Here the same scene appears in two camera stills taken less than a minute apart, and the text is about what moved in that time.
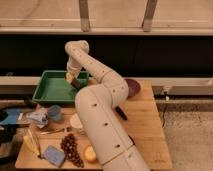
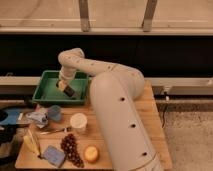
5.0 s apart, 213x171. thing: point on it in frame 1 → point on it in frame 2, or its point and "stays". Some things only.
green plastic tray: x=54 y=87 stays
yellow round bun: x=89 y=153 stays
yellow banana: x=28 y=141 stays
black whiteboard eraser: x=77 y=84 → x=69 y=91
